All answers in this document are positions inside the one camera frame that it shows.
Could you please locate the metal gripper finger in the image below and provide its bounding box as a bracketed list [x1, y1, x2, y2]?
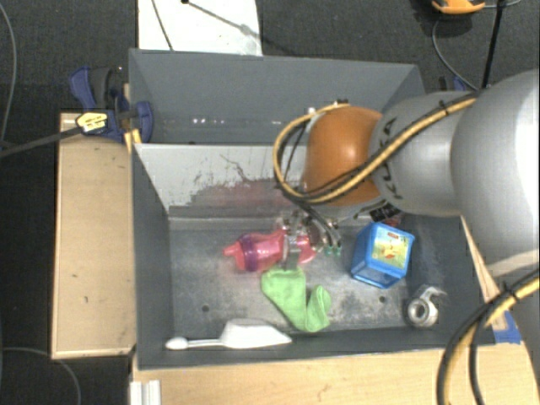
[283, 235, 302, 272]

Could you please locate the pink sippy cup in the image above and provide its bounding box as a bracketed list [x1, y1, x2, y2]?
[222, 228, 318, 274]

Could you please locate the green cloth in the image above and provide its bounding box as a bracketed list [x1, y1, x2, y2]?
[260, 267, 332, 334]

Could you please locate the blue picture box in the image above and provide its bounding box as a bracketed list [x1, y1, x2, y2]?
[349, 221, 417, 290]

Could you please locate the grey metal bin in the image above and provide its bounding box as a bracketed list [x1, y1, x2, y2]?
[127, 47, 499, 370]

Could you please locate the white plastic scoop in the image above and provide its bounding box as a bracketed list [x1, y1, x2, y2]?
[164, 317, 294, 351]

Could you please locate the pale wood board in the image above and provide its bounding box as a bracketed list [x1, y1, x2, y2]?
[50, 111, 138, 360]

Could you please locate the silver metal ring clamp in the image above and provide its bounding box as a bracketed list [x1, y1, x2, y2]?
[405, 285, 448, 329]

